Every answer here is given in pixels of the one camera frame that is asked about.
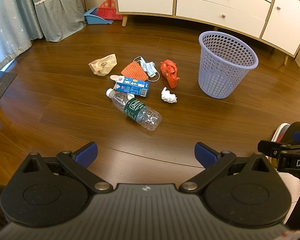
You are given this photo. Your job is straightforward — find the red grey white shoe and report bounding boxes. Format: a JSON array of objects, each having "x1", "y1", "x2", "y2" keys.
[{"x1": 270, "y1": 122, "x2": 291, "y2": 168}]

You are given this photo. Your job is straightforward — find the white toothbrush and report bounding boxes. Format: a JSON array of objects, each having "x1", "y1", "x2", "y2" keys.
[{"x1": 127, "y1": 93, "x2": 135, "y2": 100}]

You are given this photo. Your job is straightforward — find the red plastic bag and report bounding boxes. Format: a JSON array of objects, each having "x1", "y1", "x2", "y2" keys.
[{"x1": 160, "y1": 60, "x2": 180, "y2": 89}]

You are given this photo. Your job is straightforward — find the lavender plastic waste basket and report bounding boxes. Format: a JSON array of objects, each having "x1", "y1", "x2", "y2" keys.
[{"x1": 198, "y1": 31, "x2": 258, "y2": 99}]

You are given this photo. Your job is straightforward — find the blue surgical face mask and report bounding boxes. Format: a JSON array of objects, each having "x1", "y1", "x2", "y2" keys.
[{"x1": 133, "y1": 56, "x2": 160, "y2": 82}]

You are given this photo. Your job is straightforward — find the grey blue curtain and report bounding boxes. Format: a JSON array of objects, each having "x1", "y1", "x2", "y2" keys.
[{"x1": 0, "y1": 0, "x2": 44, "y2": 70}]

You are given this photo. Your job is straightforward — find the blue dustpan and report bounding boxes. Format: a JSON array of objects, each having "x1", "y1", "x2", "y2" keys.
[{"x1": 84, "y1": 7, "x2": 114, "y2": 24}]

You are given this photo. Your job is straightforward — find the red broom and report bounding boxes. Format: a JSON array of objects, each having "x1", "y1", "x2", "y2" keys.
[{"x1": 97, "y1": 0, "x2": 123, "y2": 21}]

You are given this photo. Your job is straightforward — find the grey bed skirt cloth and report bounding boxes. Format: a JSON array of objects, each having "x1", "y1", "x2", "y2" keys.
[{"x1": 33, "y1": 0, "x2": 86, "y2": 42}]

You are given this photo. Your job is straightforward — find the dark floor mat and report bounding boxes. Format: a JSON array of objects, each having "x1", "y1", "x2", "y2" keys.
[{"x1": 0, "y1": 71, "x2": 17, "y2": 99}]

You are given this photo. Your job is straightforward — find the white tissue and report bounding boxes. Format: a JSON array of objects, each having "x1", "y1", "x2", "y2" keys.
[{"x1": 161, "y1": 87, "x2": 177, "y2": 103}]

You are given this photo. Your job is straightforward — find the white wooden sideboard cabinet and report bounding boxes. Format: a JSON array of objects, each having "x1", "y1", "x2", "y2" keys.
[{"x1": 116, "y1": 0, "x2": 300, "y2": 57}]

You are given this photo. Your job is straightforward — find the white plastic spoon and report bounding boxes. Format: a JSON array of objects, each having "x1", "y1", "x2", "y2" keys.
[{"x1": 110, "y1": 75, "x2": 121, "y2": 82}]

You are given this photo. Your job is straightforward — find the blue white milk carton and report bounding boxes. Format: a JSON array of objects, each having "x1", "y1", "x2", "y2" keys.
[{"x1": 114, "y1": 76, "x2": 149, "y2": 97}]

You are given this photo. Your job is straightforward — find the clear plastic water bottle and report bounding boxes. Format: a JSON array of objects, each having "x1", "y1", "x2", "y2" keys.
[{"x1": 106, "y1": 88, "x2": 162, "y2": 131}]

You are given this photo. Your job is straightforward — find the beige snack bag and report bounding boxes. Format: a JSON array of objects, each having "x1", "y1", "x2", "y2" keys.
[{"x1": 88, "y1": 54, "x2": 117, "y2": 76}]

